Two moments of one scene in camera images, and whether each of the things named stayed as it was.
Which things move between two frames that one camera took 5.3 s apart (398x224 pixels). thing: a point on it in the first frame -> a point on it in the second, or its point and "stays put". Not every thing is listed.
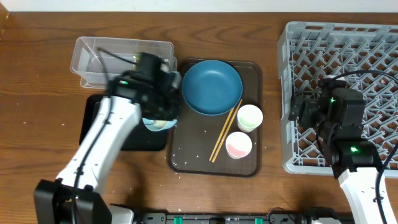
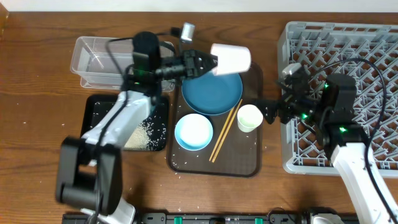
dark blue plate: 212,88 stays put
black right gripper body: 311,115 -> 305,107
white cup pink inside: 238,145 -> 231,59
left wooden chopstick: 221,135 stays put
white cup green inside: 249,117 stays put
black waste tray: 142,138 stays put
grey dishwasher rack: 366,55 stays put
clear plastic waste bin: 99,60 stays put
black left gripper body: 158,108 -> 172,70
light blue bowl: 156,125 -> 193,132
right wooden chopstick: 214,157 stays put
